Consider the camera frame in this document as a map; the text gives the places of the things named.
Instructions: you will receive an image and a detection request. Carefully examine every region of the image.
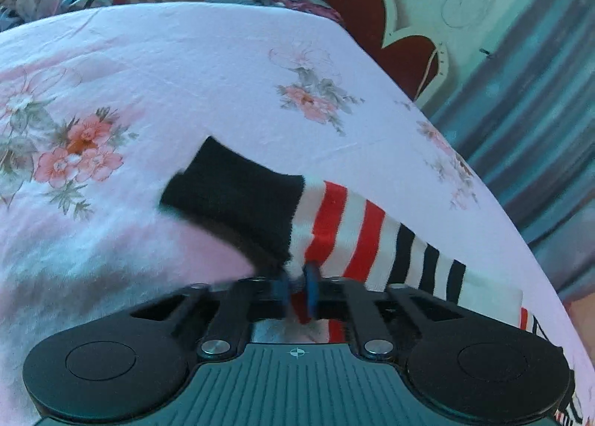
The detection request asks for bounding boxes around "teal curtain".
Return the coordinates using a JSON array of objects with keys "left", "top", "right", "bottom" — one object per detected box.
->
[{"left": 428, "top": 0, "right": 595, "bottom": 301}]

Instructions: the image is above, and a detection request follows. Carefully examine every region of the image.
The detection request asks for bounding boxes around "thin white cable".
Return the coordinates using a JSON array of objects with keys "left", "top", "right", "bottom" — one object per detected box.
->
[{"left": 415, "top": 49, "right": 441, "bottom": 102}]

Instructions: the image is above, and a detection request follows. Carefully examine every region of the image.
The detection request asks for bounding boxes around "red black white striped sock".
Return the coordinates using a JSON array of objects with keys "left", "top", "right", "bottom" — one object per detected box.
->
[{"left": 159, "top": 135, "right": 584, "bottom": 424}]

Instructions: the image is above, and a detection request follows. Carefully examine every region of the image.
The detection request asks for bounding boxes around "pink floral bedsheet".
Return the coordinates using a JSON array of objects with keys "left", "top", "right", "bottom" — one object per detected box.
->
[{"left": 0, "top": 3, "right": 584, "bottom": 426}]

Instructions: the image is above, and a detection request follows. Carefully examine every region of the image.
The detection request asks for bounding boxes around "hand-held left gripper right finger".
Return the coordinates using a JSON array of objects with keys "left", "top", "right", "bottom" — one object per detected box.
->
[{"left": 303, "top": 261, "right": 466, "bottom": 360}]

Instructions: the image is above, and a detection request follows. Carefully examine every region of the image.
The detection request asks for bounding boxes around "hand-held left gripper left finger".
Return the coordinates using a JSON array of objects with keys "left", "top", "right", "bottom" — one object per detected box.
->
[{"left": 130, "top": 274, "right": 292, "bottom": 360}]

